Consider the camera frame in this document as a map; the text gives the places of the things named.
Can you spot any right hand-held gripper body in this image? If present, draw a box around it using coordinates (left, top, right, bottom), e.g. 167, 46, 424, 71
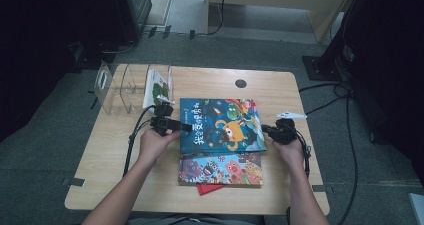
273, 110, 308, 146

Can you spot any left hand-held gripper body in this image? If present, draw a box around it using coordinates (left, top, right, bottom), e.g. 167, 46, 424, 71
149, 94, 183, 137

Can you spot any person's left hand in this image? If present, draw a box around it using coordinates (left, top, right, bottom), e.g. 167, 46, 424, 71
138, 128, 181, 164

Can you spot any clear acrylic book rack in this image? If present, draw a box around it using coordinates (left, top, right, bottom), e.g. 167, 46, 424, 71
94, 62, 175, 116

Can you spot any black floor cable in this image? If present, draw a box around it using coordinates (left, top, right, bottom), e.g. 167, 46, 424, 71
298, 80, 352, 116
334, 96, 355, 225

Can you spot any hand-held gripper cable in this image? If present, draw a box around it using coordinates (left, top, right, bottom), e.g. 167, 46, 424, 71
123, 104, 158, 178
293, 128, 312, 179

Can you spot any white caterpillar picture book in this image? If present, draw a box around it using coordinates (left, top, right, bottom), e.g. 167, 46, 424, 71
142, 68, 174, 111

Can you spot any black metal stand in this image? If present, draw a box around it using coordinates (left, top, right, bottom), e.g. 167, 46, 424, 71
301, 0, 366, 83

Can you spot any right hand-held gripper cable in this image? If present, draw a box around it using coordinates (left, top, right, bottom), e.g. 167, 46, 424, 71
293, 128, 312, 179

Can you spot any red picture book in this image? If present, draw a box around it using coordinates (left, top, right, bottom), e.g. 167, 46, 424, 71
197, 183, 226, 196

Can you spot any colourful monster picture book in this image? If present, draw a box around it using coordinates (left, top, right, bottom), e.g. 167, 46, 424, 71
178, 151, 264, 187

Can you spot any white flat object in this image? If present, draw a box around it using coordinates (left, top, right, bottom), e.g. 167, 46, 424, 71
408, 193, 424, 225

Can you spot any left hand-held gripper cable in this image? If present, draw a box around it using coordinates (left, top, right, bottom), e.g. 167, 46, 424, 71
123, 104, 158, 178

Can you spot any dark curtain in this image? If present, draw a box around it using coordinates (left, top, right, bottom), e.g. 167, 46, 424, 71
0, 0, 116, 143
343, 0, 424, 186

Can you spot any dark cabinet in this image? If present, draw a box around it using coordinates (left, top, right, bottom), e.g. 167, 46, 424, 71
113, 0, 153, 43

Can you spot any blue picture book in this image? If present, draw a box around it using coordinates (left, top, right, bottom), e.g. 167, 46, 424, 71
179, 98, 268, 155

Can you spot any person's grey clothing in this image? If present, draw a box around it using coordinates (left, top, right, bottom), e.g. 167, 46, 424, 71
126, 213, 265, 225

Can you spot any black hanging cable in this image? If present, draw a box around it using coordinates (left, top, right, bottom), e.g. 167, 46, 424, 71
206, 0, 228, 37

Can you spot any person's right hand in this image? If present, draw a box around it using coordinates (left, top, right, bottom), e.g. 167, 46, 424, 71
272, 139, 304, 168

